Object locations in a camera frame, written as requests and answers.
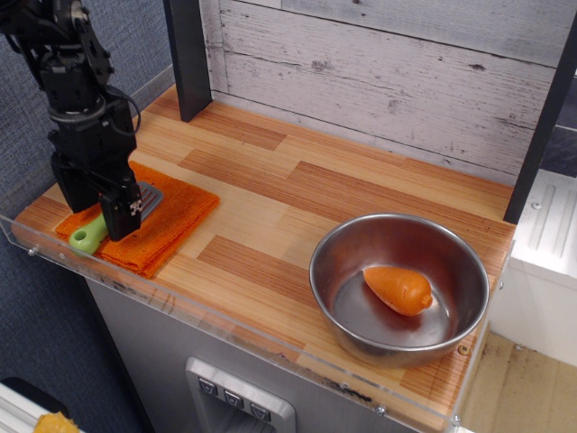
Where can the folded orange cloth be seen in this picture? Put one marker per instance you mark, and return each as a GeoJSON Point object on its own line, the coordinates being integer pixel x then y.
{"type": "Point", "coordinates": [183, 209]}

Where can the white ribbed side unit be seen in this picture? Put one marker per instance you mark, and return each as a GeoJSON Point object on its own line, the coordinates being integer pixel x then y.
{"type": "Point", "coordinates": [535, 303]}

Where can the grey toy fridge cabinet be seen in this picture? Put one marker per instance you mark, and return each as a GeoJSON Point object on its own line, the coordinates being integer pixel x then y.
{"type": "Point", "coordinates": [155, 347]}

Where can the dark shelf post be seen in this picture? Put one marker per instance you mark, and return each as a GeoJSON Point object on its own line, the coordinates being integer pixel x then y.
{"type": "Point", "coordinates": [552, 107]}
{"type": "Point", "coordinates": [188, 53]}

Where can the silver metal bowl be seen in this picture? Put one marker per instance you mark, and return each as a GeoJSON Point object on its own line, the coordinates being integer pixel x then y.
{"type": "Point", "coordinates": [365, 326]}

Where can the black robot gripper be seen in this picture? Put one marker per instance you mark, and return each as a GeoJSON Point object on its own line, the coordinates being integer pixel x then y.
{"type": "Point", "coordinates": [92, 150]}

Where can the clear acrylic table guard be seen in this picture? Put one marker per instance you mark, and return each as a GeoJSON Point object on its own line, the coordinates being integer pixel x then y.
{"type": "Point", "coordinates": [284, 181]}

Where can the silver dispenser button panel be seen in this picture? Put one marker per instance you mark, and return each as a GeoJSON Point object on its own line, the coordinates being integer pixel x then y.
{"type": "Point", "coordinates": [226, 403]}

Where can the dark left shelf post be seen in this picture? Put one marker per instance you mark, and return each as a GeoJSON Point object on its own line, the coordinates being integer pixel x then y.
{"type": "Point", "coordinates": [188, 53]}

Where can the orange plastic carrot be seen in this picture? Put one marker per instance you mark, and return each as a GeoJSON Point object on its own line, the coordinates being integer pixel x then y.
{"type": "Point", "coordinates": [406, 292]}

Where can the green handled grey spatula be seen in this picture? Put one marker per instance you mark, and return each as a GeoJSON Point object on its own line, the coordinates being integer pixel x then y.
{"type": "Point", "coordinates": [89, 236]}

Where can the dark right shelf post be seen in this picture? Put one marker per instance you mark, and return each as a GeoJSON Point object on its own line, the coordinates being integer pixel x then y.
{"type": "Point", "coordinates": [552, 107]}

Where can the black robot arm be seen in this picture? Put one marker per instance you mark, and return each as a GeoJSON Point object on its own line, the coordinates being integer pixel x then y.
{"type": "Point", "coordinates": [60, 47]}

